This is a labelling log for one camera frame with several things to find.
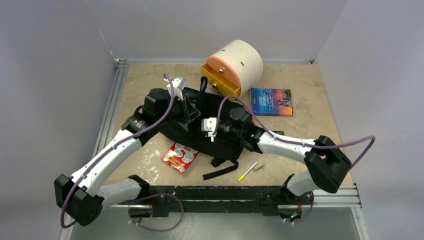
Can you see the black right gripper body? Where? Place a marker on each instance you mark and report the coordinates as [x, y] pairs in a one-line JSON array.
[[227, 127]]

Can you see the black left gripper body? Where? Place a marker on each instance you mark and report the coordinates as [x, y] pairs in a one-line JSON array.
[[177, 114]]

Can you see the black student backpack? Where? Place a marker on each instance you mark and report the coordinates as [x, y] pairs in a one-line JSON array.
[[190, 135]]

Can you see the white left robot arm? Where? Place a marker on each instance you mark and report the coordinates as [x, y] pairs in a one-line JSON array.
[[83, 194]]

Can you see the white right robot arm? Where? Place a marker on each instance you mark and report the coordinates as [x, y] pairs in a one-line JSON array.
[[326, 164]]

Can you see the Jane Eyre book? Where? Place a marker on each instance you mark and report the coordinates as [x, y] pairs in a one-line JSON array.
[[271, 102]]

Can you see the blue highlighter marker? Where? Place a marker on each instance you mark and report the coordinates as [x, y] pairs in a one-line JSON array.
[[282, 133]]

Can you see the red sticker package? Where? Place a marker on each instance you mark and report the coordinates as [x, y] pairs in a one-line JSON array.
[[180, 157]]

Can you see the grey marker cap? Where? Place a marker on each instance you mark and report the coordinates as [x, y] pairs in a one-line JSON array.
[[259, 166]]

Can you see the yellow white marker pen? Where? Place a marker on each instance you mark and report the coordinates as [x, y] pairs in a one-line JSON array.
[[251, 168]]

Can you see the cream cylindrical drawer box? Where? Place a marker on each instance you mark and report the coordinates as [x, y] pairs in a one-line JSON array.
[[238, 62]]

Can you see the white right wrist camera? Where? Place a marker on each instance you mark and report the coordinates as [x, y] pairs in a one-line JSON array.
[[209, 127]]

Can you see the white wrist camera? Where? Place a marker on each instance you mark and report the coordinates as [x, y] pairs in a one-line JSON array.
[[209, 127], [178, 85]]

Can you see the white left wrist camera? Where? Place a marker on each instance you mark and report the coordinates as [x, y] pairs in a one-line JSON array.
[[178, 85]]

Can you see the aluminium table frame rail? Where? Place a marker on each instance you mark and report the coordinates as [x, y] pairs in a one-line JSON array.
[[106, 130]]

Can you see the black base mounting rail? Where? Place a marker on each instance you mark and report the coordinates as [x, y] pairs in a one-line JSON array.
[[268, 200]]

